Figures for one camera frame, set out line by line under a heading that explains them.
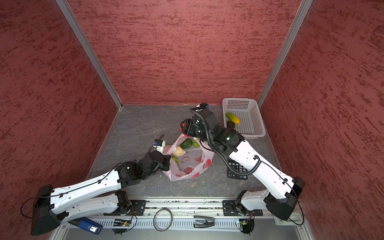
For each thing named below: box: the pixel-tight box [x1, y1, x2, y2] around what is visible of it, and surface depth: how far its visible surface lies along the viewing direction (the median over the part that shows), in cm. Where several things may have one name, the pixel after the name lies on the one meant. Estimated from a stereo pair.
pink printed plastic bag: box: [162, 134, 215, 182], surface depth 83 cm
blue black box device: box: [68, 217, 104, 235], surface depth 68 cm
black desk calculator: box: [227, 159, 249, 180], surface depth 87 cm
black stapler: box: [193, 215, 215, 228], surface depth 71 cm
